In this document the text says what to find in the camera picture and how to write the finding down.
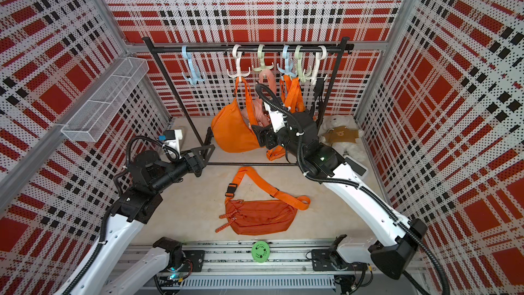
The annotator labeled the white teddy bear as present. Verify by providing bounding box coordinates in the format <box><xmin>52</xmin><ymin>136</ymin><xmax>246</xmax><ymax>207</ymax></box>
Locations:
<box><xmin>319</xmin><ymin>115</ymin><xmax>367</xmax><ymax>161</ymax></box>

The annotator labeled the white hook far right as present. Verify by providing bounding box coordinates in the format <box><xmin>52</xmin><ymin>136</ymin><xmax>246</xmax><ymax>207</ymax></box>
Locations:
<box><xmin>309</xmin><ymin>45</ymin><xmax>328</xmax><ymax>86</ymax></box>

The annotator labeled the green round disc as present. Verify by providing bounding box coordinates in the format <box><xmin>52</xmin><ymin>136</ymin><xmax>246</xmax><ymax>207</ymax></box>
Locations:
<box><xmin>251</xmin><ymin>240</ymin><xmax>270</xmax><ymax>264</ymax></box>

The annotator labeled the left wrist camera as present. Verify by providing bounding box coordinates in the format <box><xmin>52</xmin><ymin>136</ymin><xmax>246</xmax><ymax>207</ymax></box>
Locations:
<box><xmin>158</xmin><ymin>130</ymin><xmax>183</xmax><ymax>153</ymax></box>

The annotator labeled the white wire basket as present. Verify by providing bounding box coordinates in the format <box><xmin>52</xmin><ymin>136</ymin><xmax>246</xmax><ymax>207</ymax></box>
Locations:
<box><xmin>61</xmin><ymin>57</ymin><xmax>149</xmax><ymax>143</ymax></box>

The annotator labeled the orange sling bag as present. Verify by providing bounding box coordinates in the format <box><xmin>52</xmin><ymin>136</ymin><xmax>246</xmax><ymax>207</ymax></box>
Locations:
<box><xmin>280</xmin><ymin>75</ymin><xmax>306</xmax><ymax>113</ymax></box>

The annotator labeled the white hook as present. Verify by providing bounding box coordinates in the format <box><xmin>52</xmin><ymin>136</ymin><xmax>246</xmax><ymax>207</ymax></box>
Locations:
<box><xmin>309</xmin><ymin>45</ymin><xmax>328</xmax><ymax>86</ymax></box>
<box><xmin>227</xmin><ymin>45</ymin><xmax>251</xmax><ymax>79</ymax></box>

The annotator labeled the pale green hook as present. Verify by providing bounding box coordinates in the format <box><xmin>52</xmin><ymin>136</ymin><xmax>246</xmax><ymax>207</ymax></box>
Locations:
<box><xmin>294</xmin><ymin>45</ymin><xmax>311</xmax><ymax>83</ymax></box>

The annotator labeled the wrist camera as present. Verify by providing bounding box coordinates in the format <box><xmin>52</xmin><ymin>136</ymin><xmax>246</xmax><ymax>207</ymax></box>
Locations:
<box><xmin>264</xmin><ymin>103</ymin><xmax>286</xmax><ymax>133</ymax></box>
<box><xmin>158</xmin><ymin>130</ymin><xmax>183</xmax><ymax>153</ymax></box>

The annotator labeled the light blue hook far left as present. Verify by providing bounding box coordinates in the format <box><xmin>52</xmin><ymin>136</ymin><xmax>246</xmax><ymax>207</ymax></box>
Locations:
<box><xmin>181</xmin><ymin>46</ymin><xmax>206</xmax><ymax>86</ymax></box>

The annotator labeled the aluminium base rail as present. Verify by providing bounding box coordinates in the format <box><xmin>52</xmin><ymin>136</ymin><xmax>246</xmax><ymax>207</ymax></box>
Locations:
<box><xmin>93</xmin><ymin>237</ymin><xmax>427</xmax><ymax>295</ymax></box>

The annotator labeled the light green hook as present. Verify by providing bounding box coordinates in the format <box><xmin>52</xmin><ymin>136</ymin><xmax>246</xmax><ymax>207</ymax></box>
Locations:
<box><xmin>252</xmin><ymin>44</ymin><xmax>274</xmax><ymax>72</ymax></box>

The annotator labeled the black metal clothes rack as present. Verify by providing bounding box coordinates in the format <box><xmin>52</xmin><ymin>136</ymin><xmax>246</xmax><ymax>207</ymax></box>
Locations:
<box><xmin>142</xmin><ymin>37</ymin><xmax>355</xmax><ymax>146</ymax></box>

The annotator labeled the pink sling bag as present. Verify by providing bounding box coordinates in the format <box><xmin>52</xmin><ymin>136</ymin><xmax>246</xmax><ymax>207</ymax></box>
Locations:
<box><xmin>241</xmin><ymin>69</ymin><xmax>276</xmax><ymax>130</ymax></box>

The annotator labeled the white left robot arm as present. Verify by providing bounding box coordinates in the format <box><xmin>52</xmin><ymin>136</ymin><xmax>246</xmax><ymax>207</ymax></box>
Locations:
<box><xmin>57</xmin><ymin>130</ymin><xmax>215</xmax><ymax>294</ymax></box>

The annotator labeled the beige glasses case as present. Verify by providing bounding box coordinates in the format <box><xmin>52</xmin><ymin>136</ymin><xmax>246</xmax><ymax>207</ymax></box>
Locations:
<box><xmin>173</xmin><ymin>126</ymin><xmax>187</xmax><ymax>136</ymax></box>

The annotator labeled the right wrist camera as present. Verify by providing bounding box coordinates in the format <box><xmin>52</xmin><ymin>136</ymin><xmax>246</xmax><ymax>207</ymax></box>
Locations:
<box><xmin>264</xmin><ymin>103</ymin><xmax>286</xmax><ymax>133</ymax></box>

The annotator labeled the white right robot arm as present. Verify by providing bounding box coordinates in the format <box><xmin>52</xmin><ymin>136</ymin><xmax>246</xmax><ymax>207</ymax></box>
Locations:
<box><xmin>253</xmin><ymin>83</ymin><xmax>450</xmax><ymax>294</ymax></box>

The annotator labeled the dark rust orange bag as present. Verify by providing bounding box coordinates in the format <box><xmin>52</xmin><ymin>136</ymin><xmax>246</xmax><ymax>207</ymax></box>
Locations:
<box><xmin>215</xmin><ymin>167</ymin><xmax>311</xmax><ymax>236</ymax></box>

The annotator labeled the white digital clock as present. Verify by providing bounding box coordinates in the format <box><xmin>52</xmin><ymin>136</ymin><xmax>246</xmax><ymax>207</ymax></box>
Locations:
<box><xmin>345</xmin><ymin>156</ymin><xmax>368</xmax><ymax>179</ymax></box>

